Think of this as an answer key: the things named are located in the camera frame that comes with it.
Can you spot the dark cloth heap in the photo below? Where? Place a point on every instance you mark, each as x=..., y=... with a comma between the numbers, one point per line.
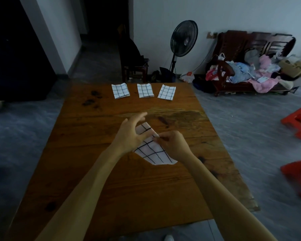
x=203, y=85

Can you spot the folded white checked cloth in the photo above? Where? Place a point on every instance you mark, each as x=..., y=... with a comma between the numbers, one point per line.
x=166, y=92
x=145, y=90
x=120, y=91

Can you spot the brown paper bag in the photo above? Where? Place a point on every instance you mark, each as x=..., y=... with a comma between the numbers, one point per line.
x=294, y=67

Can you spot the dark wooden bench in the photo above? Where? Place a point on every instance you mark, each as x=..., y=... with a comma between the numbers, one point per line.
x=230, y=42

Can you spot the person's left forearm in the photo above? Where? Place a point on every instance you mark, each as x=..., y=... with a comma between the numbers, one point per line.
x=90, y=188

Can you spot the white and red plastic bag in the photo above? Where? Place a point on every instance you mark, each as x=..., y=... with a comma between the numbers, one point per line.
x=187, y=77

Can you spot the pile of colourful clothes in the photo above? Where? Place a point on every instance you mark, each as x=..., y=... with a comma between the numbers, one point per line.
x=243, y=71

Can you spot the person's right hand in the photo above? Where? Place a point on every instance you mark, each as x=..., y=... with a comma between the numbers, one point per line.
x=176, y=146

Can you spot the person's left fingers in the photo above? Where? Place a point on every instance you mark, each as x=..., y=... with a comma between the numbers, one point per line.
x=138, y=117

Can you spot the dark wooden chair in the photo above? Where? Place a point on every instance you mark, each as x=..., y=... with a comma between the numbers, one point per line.
x=136, y=70

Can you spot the person's right forearm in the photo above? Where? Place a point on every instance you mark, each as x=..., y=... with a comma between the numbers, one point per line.
x=223, y=198

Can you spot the person's right fingers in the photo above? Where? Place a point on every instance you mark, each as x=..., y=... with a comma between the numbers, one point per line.
x=163, y=139

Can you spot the red plastic stool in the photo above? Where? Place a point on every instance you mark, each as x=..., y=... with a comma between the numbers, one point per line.
x=299, y=178
x=298, y=121

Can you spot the person's white shoe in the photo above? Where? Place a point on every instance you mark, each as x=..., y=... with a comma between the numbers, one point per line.
x=169, y=238

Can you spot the black bag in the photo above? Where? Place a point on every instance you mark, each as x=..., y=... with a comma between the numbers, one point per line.
x=130, y=53

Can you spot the black standing fan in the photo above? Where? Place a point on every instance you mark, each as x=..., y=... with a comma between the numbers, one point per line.
x=183, y=38

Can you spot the white checked cloth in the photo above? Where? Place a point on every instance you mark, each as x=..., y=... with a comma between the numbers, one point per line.
x=150, y=153
x=120, y=91
x=166, y=92
x=145, y=90

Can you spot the person's left hand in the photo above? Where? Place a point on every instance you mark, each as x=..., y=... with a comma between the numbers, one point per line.
x=126, y=138

